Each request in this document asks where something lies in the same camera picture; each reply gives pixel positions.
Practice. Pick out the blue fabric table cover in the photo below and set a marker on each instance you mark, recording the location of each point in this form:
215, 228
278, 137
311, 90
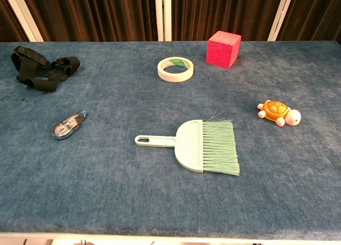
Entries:
106, 175

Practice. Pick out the pink foam cube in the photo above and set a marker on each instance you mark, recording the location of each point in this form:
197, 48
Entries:
221, 52

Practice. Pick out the white frame post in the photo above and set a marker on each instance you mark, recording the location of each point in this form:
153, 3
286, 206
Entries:
281, 16
22, 13
163, 14

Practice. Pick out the dark brown pleated curtain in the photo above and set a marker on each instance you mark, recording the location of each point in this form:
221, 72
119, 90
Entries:
106, 13

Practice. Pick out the white masking tape roll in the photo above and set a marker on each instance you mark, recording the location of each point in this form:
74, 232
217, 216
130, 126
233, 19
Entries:
175, 76

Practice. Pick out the orange and pink turtle toy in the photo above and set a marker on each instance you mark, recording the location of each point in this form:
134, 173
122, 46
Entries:
277, 109

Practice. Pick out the blue correction tape dispenser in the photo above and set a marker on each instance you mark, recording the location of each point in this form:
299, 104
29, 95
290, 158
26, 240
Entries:
66, 125

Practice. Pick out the mint green hand brush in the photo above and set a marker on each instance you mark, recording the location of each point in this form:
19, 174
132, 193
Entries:
191, 146

